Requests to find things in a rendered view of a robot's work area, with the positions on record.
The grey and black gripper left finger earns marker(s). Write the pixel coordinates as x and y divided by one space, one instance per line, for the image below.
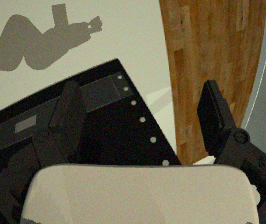
49 146

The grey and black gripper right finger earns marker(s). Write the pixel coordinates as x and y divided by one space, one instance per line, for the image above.
231 145

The black equipment rack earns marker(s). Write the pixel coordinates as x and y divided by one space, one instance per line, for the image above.
118 129

